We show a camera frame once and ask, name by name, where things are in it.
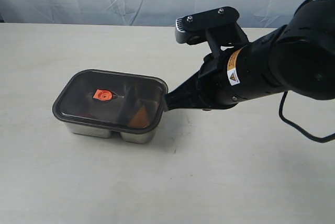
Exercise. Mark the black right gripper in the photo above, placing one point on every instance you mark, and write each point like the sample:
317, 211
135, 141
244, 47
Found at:
236, 76

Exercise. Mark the yellow toy cheese wedge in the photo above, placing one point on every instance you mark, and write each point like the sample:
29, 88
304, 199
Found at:
140, 119

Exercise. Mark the dark transparent box lid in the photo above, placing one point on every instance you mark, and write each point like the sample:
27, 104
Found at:
118, 97

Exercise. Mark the red toy sausage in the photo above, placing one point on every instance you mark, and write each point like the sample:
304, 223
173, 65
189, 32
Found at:
86, 107

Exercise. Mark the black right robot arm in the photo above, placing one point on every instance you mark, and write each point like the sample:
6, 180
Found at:
296, 57

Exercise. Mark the stainless steel lunch box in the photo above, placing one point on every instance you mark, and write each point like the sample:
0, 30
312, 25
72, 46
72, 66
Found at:
141, 137

